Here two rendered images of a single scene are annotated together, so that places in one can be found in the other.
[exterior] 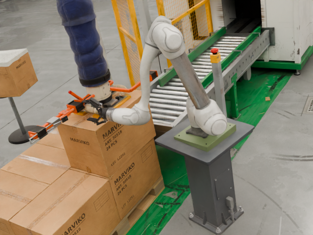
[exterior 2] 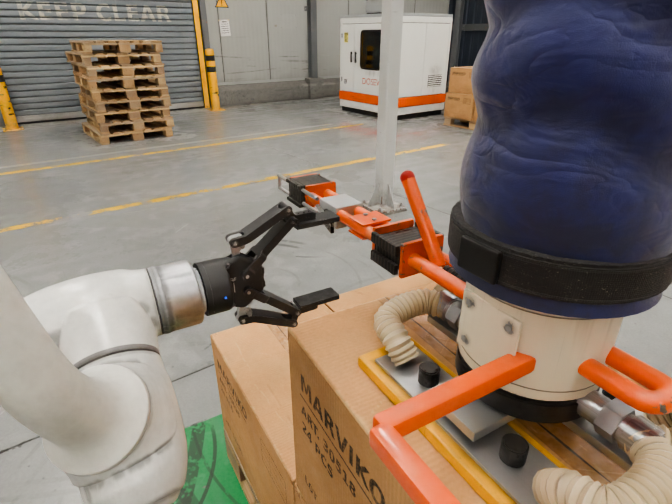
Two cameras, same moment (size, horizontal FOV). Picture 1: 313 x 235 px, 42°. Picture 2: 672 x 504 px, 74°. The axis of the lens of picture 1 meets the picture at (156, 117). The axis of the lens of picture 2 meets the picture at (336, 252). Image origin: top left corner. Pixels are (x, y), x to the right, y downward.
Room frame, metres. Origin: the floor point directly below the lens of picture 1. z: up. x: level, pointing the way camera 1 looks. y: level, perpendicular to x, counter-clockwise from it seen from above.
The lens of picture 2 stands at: (2.71, -0.14, 1.39)
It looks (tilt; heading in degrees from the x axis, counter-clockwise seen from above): 26 degrees down; 111
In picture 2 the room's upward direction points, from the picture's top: straight up
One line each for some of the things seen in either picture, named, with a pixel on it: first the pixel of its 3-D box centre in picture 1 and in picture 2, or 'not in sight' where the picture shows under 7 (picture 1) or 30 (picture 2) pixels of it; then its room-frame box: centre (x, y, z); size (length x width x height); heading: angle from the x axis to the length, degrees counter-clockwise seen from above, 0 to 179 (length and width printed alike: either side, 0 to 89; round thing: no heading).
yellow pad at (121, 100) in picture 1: (112, 104); (465, 416); (2.71, 0.30, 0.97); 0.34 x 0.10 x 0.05; 141
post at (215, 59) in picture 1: (221, 106); not in sight; (3.20, -0.59, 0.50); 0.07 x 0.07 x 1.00; 52
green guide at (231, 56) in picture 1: (237, 54); not in sight; (4.09, -0.99, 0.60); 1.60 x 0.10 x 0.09; 142
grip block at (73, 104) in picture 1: (75, 106); (406, 246); (2.57, 0.53, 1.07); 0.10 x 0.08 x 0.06; 51
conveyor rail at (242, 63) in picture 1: (229, 77); not in sight; (3.78, -0.82, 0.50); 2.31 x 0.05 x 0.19; 142
